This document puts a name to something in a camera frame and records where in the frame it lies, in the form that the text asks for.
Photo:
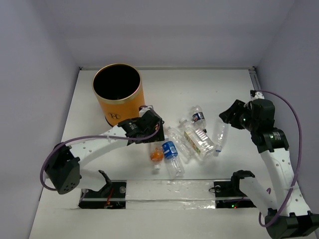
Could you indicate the orange cylindrical bin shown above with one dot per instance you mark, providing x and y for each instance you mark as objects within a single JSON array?
[{"x": 119, "y": 91}]

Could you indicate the aluminium rail right edge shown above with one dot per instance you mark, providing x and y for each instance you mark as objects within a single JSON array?
[{"x": 254, "y": 78}]

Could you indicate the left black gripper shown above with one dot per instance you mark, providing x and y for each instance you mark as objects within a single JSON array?
[{"x": 156, "y": 132}]

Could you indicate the clear bottle blue cap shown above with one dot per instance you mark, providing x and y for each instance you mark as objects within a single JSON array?
[{"x": 220, "y": 134}]

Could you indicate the aluminium rail edge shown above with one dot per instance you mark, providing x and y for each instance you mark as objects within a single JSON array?
[
  {"x": 192, "y": 68},
  {"x": 254, "y": 78}
]

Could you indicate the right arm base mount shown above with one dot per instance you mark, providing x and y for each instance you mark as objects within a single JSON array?
[{"x": 227, "y": 193}]

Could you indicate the aluminium rail back edge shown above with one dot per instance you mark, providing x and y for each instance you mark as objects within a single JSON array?
[{"x": 192, "y": 68}]

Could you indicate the orange plastic bottle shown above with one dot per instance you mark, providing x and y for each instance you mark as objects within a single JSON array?
[{"x": 156, "y": 155}]

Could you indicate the clear unlabeled plastic bottle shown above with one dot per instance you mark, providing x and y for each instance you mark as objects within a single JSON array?
[{"x": 180, "y": 142}]

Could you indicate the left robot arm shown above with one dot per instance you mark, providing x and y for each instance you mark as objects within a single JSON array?
[{"x": 63, "y": 169}]

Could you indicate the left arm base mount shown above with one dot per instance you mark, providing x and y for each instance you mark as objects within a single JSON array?
[{"x": 111, "y": 196}]

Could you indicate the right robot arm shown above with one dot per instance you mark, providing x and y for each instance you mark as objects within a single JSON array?
[{"x": 286, "y": 215}]

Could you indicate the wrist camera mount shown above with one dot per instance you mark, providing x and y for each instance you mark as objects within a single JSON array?
[
  {"x": 256, "y": 95},
  {"x": 144, "y": 109}
]

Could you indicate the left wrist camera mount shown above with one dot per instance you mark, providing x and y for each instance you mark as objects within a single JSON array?
[{"x": 144, "y": 109}]

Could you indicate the blue label water bottle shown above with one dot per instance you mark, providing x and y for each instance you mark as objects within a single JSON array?
[{"x": 172, "y": 160}]

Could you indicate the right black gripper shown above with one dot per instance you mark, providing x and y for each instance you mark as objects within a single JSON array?
[{"x": 238, "y": 107}]

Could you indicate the dark blue label bottle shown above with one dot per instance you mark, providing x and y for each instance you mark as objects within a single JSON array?
[{"x": 198, "y": 117}]

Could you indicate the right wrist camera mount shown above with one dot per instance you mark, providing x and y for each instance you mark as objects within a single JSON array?
[{"x": 256, "y": 95}]

